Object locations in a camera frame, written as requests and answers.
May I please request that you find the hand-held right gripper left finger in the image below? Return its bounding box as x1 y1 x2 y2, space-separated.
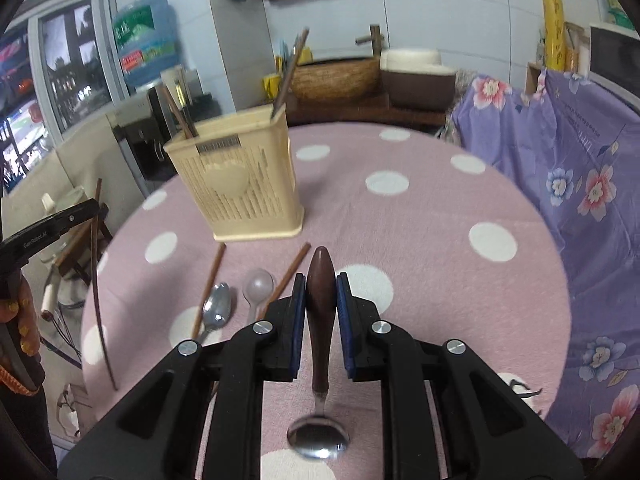
57 272 307 480

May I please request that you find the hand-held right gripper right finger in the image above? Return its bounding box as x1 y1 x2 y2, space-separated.
336 272 583 480

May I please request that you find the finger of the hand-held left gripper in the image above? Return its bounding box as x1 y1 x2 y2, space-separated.
47 199 101 237

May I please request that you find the brown wooden chopstick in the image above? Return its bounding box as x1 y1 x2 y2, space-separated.
161 85 195 139
170 91 200 138
260 242 312 313
191 243 227 340
52 204 110 268
271 27 311 120

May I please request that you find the wooden handled metal spoon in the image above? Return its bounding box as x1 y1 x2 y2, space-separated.
287 246 351 461

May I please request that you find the translucent plastic spoon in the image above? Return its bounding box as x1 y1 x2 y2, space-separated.
242 268 275 325

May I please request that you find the cream plastic utensil holder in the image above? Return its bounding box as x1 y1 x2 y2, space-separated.
163 110 305 242

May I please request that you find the small dark wooden stool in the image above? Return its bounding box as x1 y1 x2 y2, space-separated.
55 202 113 281

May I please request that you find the pink polka dot tablecloth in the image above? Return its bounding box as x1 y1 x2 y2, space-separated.
80 121 573 480

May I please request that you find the grey water dispenser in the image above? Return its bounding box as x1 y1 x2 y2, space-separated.
112 80 221 196

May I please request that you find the sliding glass window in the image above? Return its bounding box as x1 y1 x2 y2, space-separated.
0 0 131 196

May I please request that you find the blue water jug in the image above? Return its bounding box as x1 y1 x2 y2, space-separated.
111 0 182 92

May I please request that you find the dark wooden counter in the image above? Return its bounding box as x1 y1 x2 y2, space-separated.
285 92 451 128

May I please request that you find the woven wicker basin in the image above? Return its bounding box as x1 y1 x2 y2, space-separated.
289 57 383 101

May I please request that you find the brown pot with white lid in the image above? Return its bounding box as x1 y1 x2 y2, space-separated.
380 47 457 111

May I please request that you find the purple floral cloth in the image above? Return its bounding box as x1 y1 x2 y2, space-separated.
447 62 640 461

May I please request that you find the bronze faucet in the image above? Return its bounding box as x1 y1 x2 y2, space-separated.
355 24 388 58

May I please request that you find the light wooden rack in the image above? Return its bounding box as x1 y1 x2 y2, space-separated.
525 22 590 98

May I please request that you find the white microwave oven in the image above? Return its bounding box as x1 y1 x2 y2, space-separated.
589 22 640 96

